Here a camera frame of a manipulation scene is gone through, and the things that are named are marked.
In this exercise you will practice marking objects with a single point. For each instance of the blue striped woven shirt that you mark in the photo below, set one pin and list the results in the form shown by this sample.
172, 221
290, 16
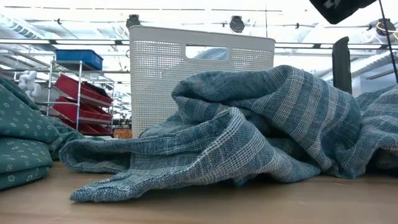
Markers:
248, 130

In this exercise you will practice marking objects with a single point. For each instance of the white perforated laundry basket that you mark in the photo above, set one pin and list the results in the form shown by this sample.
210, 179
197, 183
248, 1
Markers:
155, 77

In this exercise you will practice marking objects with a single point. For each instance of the orange cardboard box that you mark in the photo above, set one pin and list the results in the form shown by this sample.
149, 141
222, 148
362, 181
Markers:
122, 133

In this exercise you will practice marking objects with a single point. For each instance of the black round ceiling fixture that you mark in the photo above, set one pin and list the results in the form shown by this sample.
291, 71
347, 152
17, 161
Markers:
237, 24
133, 21

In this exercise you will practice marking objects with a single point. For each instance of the red plastic storage bin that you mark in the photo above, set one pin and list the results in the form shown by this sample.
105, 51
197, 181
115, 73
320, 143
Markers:
77, 88
71, 110
93, 129

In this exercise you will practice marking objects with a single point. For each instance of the metal storage shelf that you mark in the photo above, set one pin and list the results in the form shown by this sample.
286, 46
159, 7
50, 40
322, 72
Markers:
79, 93

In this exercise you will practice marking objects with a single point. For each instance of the blue plastic storage bin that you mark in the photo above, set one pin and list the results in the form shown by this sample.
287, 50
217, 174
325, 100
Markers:
77, 57

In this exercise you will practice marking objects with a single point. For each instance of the white sculpted figure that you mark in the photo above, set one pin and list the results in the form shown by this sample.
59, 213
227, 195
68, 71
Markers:
29, 84

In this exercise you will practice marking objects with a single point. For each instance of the thin black rod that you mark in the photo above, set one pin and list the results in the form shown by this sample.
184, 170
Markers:
388, 40

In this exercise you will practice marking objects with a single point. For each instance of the black upright post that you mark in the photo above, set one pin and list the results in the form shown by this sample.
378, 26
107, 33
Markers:
342, 65

